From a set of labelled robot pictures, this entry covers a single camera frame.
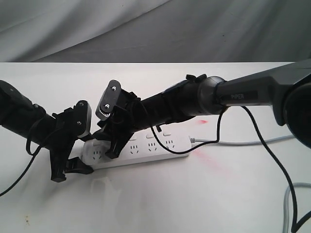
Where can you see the white backdrop cloth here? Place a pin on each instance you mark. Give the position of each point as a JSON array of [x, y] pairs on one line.
[[154, 31]]

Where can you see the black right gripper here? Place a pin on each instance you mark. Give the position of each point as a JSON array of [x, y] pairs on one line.
[[117, 129]]

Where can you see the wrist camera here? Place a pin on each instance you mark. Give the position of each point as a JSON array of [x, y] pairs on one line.
[[82, 119], [108, 100]]

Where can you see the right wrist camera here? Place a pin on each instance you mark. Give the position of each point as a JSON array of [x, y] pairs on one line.
[[108, 100]]

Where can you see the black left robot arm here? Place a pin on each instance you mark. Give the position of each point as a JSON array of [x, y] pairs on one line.
[[19, 115]]

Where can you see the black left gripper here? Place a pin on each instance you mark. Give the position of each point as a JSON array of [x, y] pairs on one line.
[[60, 145]]

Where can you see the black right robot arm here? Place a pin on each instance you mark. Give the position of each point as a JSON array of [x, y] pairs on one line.
[[287, 89]]

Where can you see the white five-socket power strip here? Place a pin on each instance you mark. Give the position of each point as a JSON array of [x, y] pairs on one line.
[[141, 148]]

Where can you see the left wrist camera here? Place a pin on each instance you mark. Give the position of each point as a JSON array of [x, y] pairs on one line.
[[82, 119]]

